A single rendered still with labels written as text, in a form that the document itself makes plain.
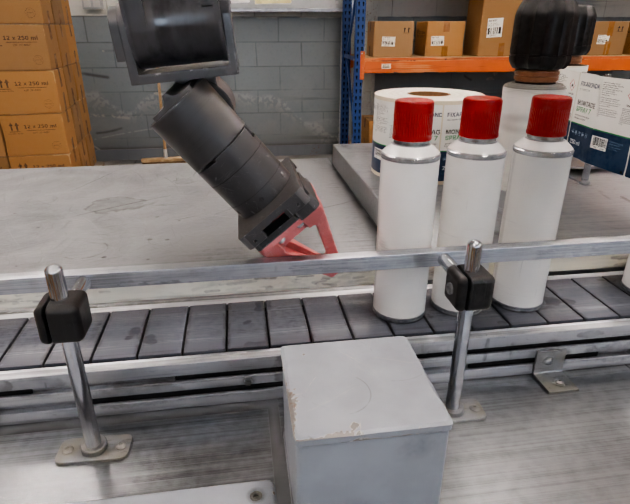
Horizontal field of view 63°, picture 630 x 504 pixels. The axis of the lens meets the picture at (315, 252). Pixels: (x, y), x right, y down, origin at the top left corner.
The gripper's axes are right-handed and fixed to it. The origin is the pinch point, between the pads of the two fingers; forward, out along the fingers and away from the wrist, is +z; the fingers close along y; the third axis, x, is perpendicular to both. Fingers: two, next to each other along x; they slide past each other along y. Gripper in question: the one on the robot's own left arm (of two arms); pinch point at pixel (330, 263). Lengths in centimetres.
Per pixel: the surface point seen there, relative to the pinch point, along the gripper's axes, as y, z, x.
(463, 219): -1.7, 4.2, -11.9
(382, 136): 48, 10, -15
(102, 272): -4.2, -14.2, 13.1
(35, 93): 295, -66, 111
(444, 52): 364, 100, -115
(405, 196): -2.2, -1.5, -9.1
